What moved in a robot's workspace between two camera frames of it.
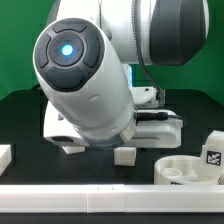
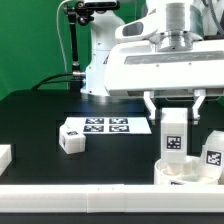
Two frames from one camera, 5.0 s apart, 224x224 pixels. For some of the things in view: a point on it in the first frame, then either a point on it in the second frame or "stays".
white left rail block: [5, 157] stays
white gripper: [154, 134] → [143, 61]
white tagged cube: [124, 156] → [173, 138]
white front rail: [112, 198] stays
